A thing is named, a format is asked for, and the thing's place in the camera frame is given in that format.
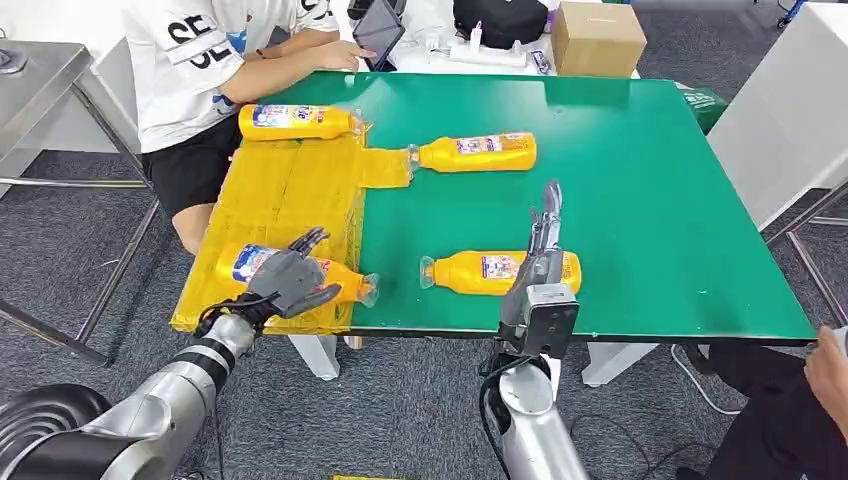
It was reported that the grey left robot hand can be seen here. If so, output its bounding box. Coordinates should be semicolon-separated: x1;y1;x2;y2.
245;227;343;320

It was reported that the orange drink bottle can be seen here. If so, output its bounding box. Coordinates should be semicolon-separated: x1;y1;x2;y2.
215;243;381;309
407;132;538;175
419;250;583;297
238;103;366;142

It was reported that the white table leg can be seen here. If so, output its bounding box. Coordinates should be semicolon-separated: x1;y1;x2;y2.
582;341;660;389
288;334;340;382

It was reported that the person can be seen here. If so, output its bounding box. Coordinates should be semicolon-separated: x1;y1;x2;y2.
675;324;848;480
122;0;379;256

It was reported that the black tablet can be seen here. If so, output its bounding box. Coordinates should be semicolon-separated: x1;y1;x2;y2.
351;0;407;72

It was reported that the white power strip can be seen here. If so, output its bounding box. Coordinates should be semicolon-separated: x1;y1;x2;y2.
447;39;528;69

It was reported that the steel table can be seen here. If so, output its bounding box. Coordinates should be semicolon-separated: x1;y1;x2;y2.
0;39;164;369

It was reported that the black bag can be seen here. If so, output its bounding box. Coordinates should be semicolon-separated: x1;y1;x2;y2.
452;0;550;51

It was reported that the green mat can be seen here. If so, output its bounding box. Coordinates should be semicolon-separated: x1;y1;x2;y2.
254;71;817;342

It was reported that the cardboard box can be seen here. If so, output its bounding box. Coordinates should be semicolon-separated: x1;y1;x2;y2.
551;1;649;79

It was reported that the green bin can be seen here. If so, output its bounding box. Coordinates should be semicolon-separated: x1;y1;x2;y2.
682;87;729;134

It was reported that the white table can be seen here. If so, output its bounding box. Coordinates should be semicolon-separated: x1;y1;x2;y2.
705;3;848;326

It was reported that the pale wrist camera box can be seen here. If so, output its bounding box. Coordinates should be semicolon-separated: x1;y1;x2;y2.
521;283;581;359

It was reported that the black floor cable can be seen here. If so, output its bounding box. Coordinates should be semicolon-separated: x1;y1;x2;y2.
569;413;717;480

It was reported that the white floor cable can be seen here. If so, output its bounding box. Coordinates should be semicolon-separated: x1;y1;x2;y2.
670;344;740;417

